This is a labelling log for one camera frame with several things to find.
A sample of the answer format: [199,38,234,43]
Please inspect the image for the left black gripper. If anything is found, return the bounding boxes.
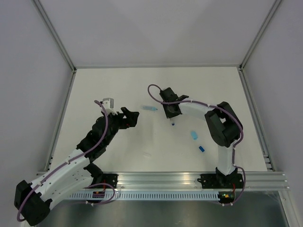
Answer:
[102,107,139,146]

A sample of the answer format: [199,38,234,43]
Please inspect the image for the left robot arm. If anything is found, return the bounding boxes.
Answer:
[14,107,139,227]

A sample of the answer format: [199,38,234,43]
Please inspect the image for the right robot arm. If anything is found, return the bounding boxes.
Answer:
[160,88,244,189]

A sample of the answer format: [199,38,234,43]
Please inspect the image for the light blue highlighter pen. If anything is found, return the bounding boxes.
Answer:
[141,105,158,112]

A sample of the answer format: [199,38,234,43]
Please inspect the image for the light blue highlighter cap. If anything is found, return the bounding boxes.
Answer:
[190,131,198,140]

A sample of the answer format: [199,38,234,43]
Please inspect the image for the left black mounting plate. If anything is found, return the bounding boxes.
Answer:
[91,173,119,189]

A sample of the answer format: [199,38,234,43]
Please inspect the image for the black mounting plate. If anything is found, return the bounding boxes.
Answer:
[197,174,244,189]
[91,173,119,189]

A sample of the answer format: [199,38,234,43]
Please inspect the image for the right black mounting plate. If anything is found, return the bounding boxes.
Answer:
[197,174,244,189]

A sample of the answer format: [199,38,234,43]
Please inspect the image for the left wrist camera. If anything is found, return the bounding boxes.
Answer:
[102,98,117,115]

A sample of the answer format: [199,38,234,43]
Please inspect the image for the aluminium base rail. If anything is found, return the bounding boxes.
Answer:
[35,171,291,191]

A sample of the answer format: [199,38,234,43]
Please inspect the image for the right aluminium frame post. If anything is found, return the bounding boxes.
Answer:
[238,0,284,71]

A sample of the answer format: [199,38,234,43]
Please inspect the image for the aluminium frame post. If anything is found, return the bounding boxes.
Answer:
[31,0,76,73]
[238,0,284,71]

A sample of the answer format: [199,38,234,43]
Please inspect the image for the white slotted cable duct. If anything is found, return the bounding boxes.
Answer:
[67,190,234,201]

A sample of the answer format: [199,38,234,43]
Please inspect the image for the left aluminium frame post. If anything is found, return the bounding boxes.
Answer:
[31,0,76,73]

